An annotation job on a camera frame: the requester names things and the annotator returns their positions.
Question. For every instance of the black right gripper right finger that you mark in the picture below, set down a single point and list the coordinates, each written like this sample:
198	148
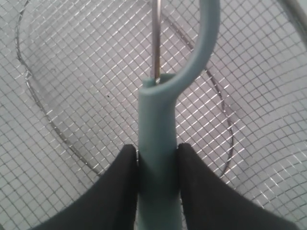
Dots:
210	204

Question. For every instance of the teal handled peeler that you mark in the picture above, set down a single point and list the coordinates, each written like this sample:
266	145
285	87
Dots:
159	206

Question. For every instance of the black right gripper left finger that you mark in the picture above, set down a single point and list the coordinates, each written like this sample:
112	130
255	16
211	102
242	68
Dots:
109	204

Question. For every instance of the steel wire mesh basket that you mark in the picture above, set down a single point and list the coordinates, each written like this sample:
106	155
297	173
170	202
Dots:
70	71

